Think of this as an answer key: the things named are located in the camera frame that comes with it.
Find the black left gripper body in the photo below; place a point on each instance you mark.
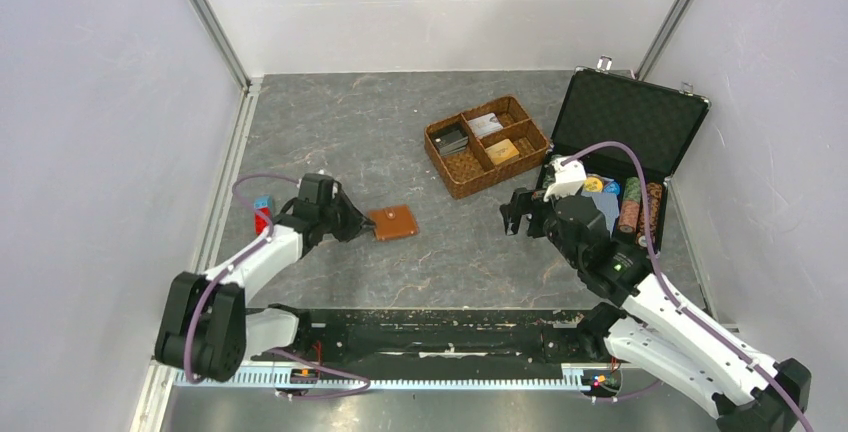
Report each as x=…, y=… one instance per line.
x=332, y=216

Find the tan card box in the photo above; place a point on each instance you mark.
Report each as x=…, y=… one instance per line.
x=502, y=152

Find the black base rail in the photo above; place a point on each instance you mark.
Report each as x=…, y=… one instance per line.
x=447, y=344

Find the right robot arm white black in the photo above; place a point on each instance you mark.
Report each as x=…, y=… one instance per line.
x=647, y=322

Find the yellow dealer button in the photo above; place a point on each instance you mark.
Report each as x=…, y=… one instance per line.
x=593, y=184

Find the blue playing card deck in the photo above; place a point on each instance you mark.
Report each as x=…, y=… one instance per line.
x=608, y=205

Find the white card stack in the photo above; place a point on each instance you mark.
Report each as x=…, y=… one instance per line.
x=485, y=125

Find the green pink chip row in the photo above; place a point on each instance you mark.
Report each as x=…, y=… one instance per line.
x=630, y=206

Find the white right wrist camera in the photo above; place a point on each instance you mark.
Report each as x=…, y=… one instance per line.
x=563, y=177

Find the black poker chip case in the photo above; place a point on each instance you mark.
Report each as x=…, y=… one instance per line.
x=658, y=123

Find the brown leather card holder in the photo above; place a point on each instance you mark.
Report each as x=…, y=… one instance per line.
x=394, y=222

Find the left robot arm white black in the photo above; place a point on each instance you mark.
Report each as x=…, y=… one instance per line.
x=206, y=328

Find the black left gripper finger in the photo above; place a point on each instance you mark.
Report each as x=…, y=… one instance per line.
x=351, y=231
x=352, y=219

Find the red blue toy block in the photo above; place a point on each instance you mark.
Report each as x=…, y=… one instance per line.
x=263, y=213

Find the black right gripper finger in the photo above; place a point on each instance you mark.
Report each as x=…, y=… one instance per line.
x=506, y=210
x=517, y=213

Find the blue round dealer chip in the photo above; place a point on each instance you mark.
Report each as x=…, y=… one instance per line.
x=612, y=187

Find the woven wicker divided basket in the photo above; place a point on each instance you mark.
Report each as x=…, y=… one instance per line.
x=471, y=170

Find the black card stack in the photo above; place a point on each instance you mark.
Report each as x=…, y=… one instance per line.
x=450, y=140

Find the brown poker chip row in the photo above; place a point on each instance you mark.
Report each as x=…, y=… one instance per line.
x=649, y=229

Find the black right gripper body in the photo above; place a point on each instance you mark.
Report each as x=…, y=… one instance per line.
x=541, y=211

